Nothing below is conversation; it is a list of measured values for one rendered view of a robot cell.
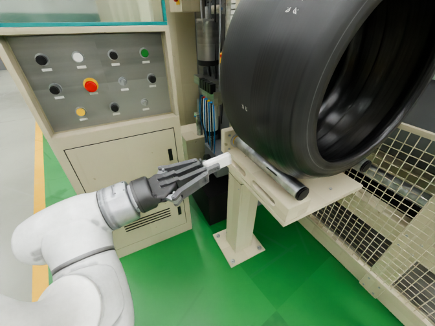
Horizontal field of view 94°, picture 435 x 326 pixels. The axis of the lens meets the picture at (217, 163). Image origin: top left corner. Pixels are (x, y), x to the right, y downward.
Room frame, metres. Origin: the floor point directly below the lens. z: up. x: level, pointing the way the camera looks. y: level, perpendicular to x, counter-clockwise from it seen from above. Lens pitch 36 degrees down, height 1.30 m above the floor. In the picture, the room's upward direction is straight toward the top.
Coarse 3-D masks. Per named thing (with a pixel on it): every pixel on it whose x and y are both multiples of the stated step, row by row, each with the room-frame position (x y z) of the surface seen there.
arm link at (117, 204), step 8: (120, 184) 0.32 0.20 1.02; (104, 192) 0.29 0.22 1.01; (112, 192) 0.29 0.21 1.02; (120, 192) 0.29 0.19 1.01; (128, 192) 0.30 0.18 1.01; (104, 200) 0.28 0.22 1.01; (112, 200) 0.28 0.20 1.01; (120, 200) 0.28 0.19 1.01; (128, 200) 0.28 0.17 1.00; (104, 208) 0.26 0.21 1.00; (112, 208) 0.27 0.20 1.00; (120, 208) 0.27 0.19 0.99; (128, 208) 0.27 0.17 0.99; (136, 208) 0.29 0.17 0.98; (104, 216) 0.25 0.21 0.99; (112, 216) 0.26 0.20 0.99; (120, 216) 0.26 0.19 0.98; (128, 216) 0.27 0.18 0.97; (136, 216) 0.27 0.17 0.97; (112, 224) 0.25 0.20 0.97; (120, 224) 0.26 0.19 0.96
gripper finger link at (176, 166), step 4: (188, 160) 0.41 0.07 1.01; (192, 160) 0.41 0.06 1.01; (196, 160) 0.41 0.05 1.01; (172, 164) 0.40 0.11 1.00; (176, 164) 0.40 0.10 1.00; (180, 164) 0.40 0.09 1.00; (184, 164) 0.40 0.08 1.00; (188, 164) 0.41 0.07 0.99; (160, 168) 0.39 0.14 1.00; (164, 168) 0.39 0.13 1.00; (168, 168) 0.39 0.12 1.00; (172, 168) 0.39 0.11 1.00; (176, 168) 0.40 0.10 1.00; (180, 168) 0.40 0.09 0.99
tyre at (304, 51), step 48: (240, 0) 0.58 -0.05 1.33; (288, 0) 0.43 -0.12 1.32; (336, 0) 0.38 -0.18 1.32; (384, 0) 0.72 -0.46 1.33; (432, 0) 0.62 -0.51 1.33; (240, 48) 0.49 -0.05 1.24; (288, 48) 0.38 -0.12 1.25; (336, 48) 0.37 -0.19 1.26; (384, 48) 0.72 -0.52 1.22; (432, 48) 0.56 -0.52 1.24; (240, 96) 0.46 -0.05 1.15; (288, 96) 0.36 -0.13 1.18; (336, 96) 0.78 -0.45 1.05; (384, 96) 0.66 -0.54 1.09; (288, 144) 0.37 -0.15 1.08; (336, 144) 0.62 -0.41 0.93
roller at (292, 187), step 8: (240, 144) 0.66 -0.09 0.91; (248, 152) 0.61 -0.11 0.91; (256, 152) 0.59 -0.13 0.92; (256, 160) 0.56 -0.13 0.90; (264, 160) 0.54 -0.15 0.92; (264, 168) 0.52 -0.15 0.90; (272, 168) 0.50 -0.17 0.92; (272, 176) 0.49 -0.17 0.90; (280, 176) 0.47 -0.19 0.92; (288, 176) 0.46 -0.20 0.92; (280, 184) 0.45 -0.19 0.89; (288, 184) 0.43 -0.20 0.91; (296, 184) 0.42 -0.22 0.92; (288, 192) 0.43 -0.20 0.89; (296, 192) 0.40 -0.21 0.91; (304, 192) 0.40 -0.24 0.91
